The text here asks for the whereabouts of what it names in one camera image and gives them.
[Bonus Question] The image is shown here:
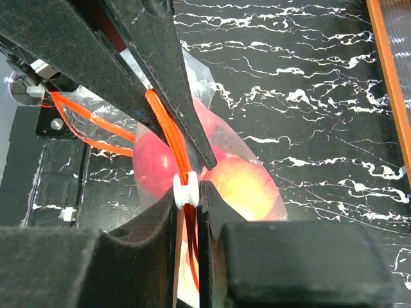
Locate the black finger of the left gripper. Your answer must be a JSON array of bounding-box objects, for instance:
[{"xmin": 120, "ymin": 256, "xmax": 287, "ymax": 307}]
[{"xmin": 1, "ymin": 1, "xmax": 165, "ymax": 139}]

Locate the pink red dragonfruit toy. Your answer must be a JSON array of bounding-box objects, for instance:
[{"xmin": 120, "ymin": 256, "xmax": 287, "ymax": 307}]
[{"xmin": 132, "ymin": 132, "xmax": 179, "ymax": 198}]

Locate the red apple toy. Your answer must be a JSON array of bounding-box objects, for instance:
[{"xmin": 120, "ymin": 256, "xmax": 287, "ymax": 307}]
[{"xmin": 193, "ymin": 98, "xmax": 227, "ymax": 162}]

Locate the orange zipper bag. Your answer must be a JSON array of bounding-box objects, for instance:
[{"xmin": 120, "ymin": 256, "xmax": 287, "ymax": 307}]
[
  {"xmin": 131, "ymin": 47, "xmax": 288, "ymax": 308},
  {"xmin": 50, "ymin": 86, "xmax": 137, "ymax": 157}
]

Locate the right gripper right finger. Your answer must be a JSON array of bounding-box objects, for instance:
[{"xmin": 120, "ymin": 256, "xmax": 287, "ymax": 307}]
[{"xmin": 197, "ymin": 181, "xmax": 396, "ymax": 307}]

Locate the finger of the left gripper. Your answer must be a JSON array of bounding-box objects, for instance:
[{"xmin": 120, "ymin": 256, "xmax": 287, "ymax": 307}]
[{"xmin": 101, "ymin": 1, "xmax": 217, "ymax": 170}]

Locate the orange yellow peach toy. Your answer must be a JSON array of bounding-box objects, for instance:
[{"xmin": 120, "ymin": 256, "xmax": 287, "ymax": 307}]
[{"xmin": 202, "ymin": 157, "xmax": 288, "ymax": 221}]

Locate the wooden shelf rack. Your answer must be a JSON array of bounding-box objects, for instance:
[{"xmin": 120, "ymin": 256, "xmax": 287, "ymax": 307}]
[{"xmin": 366, "ymin": 0, "xmax": 410, "ymax": 183}]

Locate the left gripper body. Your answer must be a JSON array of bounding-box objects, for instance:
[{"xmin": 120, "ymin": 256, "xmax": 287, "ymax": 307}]
[{"xmin": 1, "ymin": 36, "xmax": 79, "ymax": 106}]

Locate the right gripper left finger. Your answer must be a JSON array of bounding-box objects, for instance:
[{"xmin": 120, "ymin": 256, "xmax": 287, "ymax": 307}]
[{"xmin": 1, "ymin": 191, "xmax": 177, "ymax": 307}]

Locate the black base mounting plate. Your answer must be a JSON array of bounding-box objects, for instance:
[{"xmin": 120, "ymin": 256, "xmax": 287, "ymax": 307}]
[{"xmin": 1, "ymin": 107, "xmax": 88, "ymax": 228}]

